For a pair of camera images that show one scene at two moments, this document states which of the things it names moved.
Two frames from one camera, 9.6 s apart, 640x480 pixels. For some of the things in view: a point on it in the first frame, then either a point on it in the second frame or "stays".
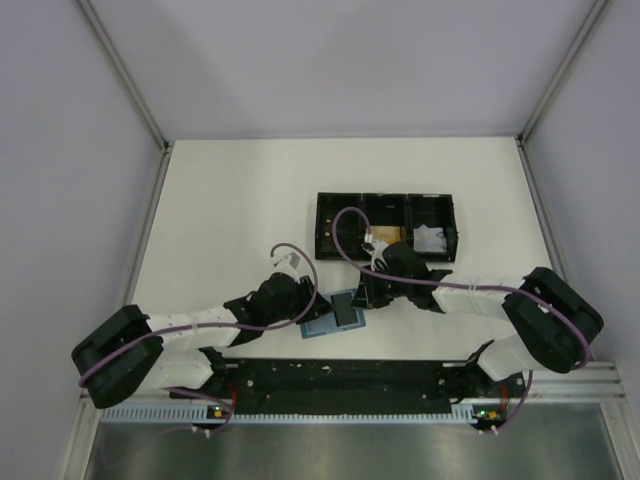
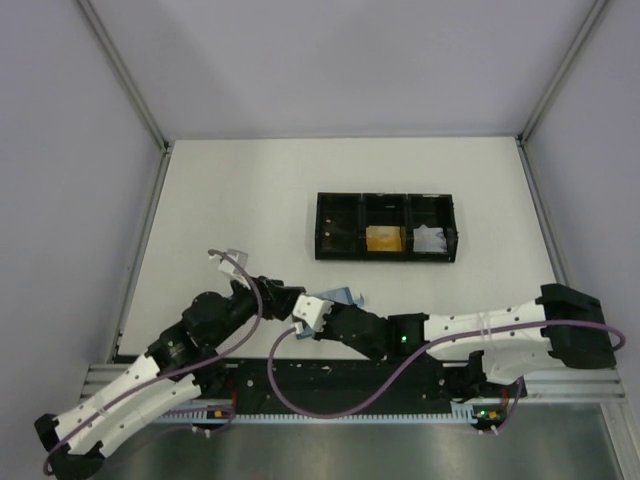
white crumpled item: x=429 y=239 stays
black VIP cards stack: x=346 y=231 stays
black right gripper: x=367 y=295 → x=326 y=332
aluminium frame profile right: x=594 y=381 stays
